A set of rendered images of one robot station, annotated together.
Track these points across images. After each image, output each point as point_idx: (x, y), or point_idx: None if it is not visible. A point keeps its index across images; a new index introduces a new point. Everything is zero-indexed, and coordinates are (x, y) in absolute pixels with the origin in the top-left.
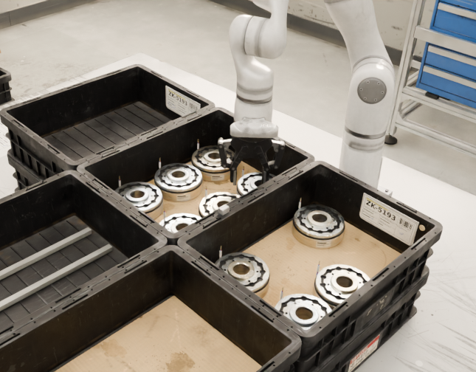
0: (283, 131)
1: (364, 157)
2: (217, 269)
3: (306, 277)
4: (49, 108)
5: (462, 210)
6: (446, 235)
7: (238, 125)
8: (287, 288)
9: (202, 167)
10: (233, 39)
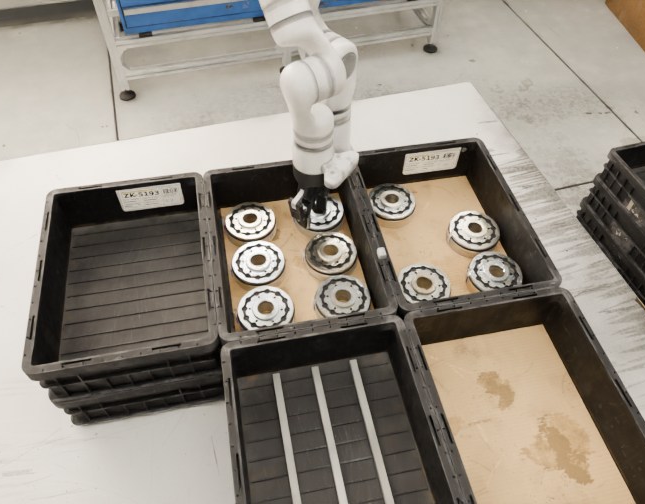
0: (181, 151)
1: (347, 126)
2: (455, 298)
3: (439, 247)
4: (45, 317)
5: (373, 116)
6: (391, 142)
7: (334, 176)
8: (443, 266)
9: (259, 236)
10: (306, 97)
